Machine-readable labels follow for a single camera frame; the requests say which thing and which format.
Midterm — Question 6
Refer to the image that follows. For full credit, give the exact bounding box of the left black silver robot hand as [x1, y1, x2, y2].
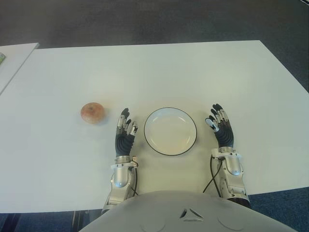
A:
[114, 107, 140, 158]

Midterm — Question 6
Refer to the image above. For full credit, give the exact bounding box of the red yellow apple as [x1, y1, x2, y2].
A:
[80, 102, 105, 125]

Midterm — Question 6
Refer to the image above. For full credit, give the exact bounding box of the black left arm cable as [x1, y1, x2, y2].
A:
[129, 166, 140, 196]

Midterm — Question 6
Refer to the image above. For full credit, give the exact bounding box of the white plate with black rim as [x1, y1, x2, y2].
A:
[143, 107, 198, 155]

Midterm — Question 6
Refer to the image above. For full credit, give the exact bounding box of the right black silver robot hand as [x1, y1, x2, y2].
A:
[204, 103, 235, 148]

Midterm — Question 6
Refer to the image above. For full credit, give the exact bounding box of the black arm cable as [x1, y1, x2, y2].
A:
[129, 166, 140, 196]
[202, 154, 224, 198]

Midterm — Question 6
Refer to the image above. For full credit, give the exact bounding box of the white side table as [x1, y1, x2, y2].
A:
[0, 43, 40, 96]

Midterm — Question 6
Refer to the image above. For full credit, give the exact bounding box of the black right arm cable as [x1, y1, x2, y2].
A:
[202, 154, 224, 198]

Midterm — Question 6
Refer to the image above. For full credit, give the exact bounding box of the grey robot torso shell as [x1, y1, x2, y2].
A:
[77, 190, 295, 232]

